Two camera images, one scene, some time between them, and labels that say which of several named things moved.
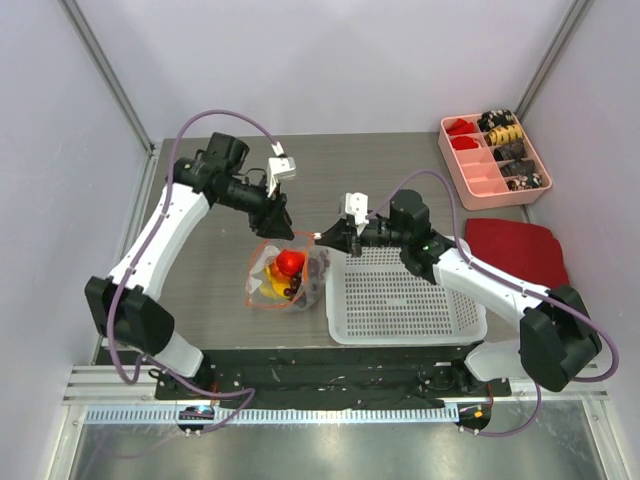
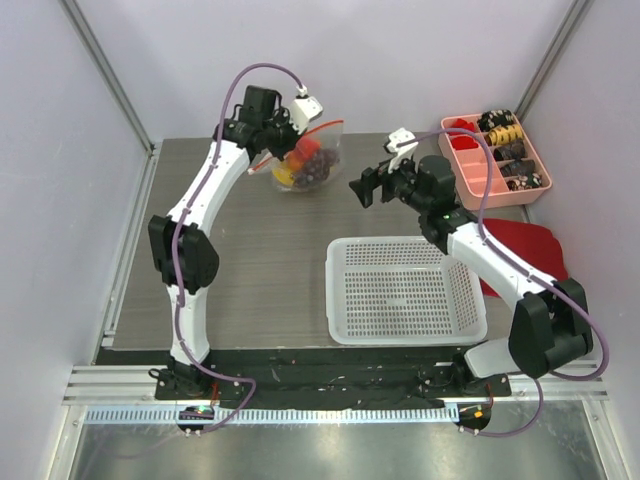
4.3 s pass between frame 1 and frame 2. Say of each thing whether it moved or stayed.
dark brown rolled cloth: stayed
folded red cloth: stayed
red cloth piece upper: stayed
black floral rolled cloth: stayed
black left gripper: moved
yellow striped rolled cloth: stayed
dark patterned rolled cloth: stayed
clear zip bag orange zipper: moved
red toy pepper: moved
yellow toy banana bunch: moved
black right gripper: moved
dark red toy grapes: moved
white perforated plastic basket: stayed
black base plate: stayed
